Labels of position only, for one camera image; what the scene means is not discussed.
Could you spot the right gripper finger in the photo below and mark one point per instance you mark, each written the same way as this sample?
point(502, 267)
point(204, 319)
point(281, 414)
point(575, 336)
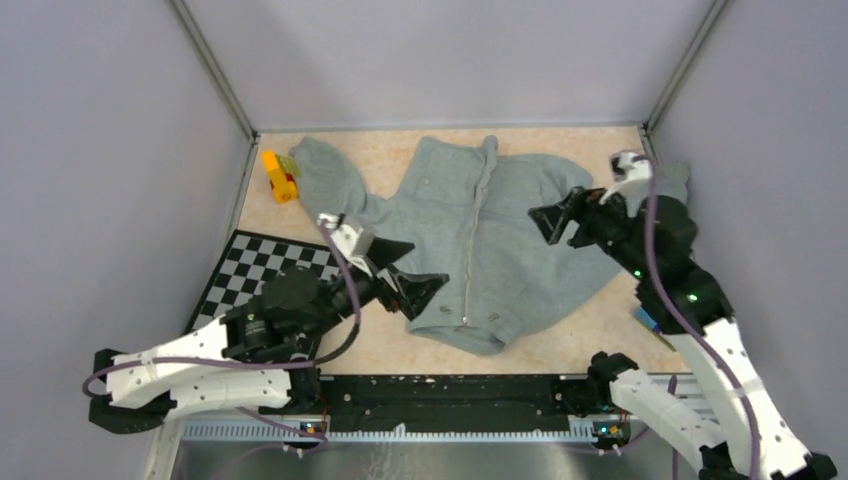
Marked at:
point(582, 236)
point(552, 220)

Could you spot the grey zip-up jacket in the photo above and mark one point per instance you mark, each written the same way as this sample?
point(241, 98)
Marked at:
point(465, 210)

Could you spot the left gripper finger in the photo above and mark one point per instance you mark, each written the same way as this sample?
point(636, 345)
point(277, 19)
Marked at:
point(384, 252)
point(412, 293)

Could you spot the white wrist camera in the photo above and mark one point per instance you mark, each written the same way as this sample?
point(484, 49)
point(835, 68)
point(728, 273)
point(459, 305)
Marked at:
point(632, 172)
point(351, 237)

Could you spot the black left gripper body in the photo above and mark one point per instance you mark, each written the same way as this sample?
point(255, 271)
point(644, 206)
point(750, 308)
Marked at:
point(369, 288)

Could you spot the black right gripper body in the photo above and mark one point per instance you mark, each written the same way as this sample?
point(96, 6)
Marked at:
point(609, 227)

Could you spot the aluminium front rail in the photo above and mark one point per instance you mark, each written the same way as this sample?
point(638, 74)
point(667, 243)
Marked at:
point(600, 437)

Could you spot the blue toy block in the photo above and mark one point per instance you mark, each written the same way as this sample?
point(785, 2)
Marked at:
point(646, 320)

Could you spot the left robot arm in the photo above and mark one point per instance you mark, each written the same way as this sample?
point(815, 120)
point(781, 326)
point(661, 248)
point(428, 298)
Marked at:
point(264, 353)

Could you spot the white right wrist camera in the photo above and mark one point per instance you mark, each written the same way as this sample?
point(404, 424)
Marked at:
point(632, 172)

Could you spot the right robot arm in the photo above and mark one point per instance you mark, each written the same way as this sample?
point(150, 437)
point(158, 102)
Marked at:
point(746, 437)

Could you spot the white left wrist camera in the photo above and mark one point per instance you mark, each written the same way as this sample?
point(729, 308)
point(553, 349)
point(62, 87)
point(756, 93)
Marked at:
point(351, 237)

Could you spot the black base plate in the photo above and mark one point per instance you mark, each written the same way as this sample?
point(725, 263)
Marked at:
point(452, 403)

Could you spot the black white checkerboard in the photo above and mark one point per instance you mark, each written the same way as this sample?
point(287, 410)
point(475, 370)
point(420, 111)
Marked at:
point(247, 261)

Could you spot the yellow toy block frame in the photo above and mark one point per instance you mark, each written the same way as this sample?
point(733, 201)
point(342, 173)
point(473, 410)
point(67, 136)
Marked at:
point(283, 172)

